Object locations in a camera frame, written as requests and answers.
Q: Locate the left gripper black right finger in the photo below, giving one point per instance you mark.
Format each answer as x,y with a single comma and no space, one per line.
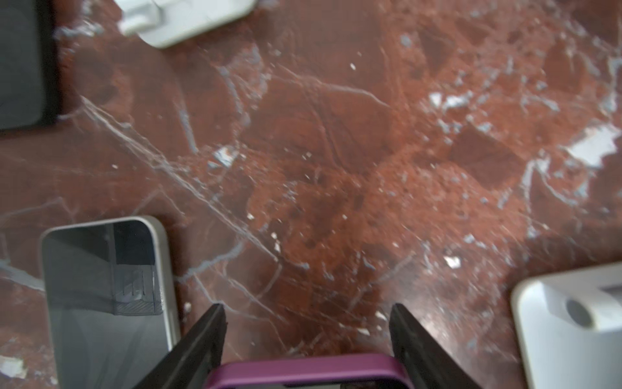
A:
425,361

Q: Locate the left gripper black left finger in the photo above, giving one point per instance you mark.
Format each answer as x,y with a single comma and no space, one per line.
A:
195,356

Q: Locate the phone with white edge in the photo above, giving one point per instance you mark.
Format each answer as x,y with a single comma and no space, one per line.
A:
366,370

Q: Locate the white silver phone stand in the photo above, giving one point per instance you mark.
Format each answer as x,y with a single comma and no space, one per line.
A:
569,328

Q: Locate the black phone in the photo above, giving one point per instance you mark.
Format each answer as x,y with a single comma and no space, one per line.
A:
30,94

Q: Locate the white phone stand far left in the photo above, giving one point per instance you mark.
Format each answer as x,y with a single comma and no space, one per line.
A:
162,24

